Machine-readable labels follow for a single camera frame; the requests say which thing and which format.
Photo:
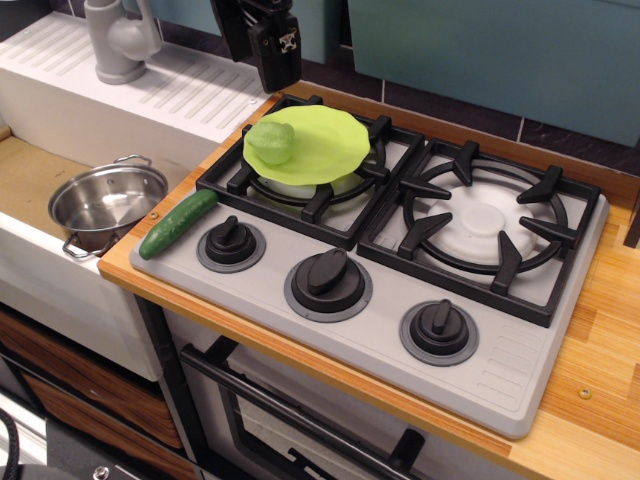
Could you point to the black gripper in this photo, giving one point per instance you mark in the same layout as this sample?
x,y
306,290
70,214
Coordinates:
x,y
262,30

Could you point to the green toy cauliflower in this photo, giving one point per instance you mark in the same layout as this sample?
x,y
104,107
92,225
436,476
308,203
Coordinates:
x,y
273,142

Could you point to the lime green plate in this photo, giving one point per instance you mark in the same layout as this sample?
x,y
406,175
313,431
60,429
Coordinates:
x,y
328,144

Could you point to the green toy pickle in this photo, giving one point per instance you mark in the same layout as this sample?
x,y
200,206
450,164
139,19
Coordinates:
x,y
177,222

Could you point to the stainless steel pot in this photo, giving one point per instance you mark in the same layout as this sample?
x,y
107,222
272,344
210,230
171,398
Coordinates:
x,y
97,208

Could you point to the grey toy faucet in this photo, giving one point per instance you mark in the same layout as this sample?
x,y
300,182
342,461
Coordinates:
x,y
121,45

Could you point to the black left burner grate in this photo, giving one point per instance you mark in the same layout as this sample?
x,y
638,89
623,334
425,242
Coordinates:
x,y
335,213

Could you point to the black burner grate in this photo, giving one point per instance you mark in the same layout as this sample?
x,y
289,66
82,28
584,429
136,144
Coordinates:
x,y
530,288
335,213

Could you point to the black left stove knob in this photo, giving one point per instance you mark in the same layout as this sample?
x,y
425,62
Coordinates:
x,y
231,247

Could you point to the black stove knob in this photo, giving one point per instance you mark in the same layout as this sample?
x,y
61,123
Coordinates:
x,y
231,247
329,287
439,333

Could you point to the black middle stove knob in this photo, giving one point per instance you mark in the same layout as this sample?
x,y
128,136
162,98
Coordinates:
x,y
329,287

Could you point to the white right burner cap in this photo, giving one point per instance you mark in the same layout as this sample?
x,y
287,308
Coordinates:
x,y
479,214

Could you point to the grey stove top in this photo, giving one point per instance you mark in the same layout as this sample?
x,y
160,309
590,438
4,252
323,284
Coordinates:
x,y
499,387

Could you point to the black right burner grate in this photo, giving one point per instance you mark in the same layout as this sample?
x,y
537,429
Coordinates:
x,y
530,288

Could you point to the black right stove knob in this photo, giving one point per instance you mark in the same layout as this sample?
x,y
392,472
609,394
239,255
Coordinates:
x,y
439,333

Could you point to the wooden drawer front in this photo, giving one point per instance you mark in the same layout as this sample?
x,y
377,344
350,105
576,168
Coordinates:
x,y
120,410

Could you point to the black oven door handle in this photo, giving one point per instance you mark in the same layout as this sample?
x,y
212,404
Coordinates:
x,y
213,364

